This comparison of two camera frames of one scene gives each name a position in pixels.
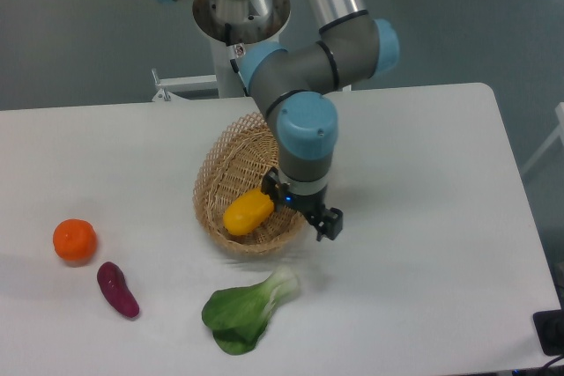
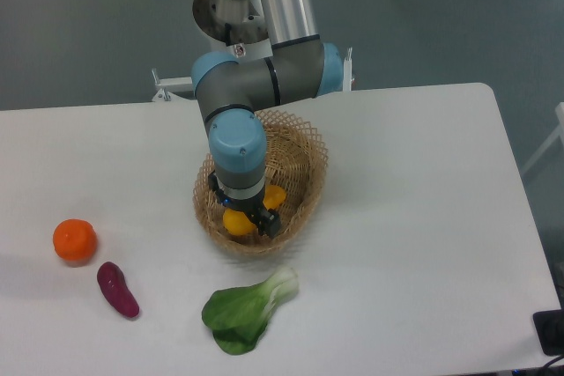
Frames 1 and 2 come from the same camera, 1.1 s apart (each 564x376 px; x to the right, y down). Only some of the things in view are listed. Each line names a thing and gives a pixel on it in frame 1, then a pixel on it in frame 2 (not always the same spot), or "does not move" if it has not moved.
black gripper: (327, 223) → (270, 224)
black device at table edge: (550, 328) does not move
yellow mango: (247, 212) does not move
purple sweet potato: (111, 278) does not move
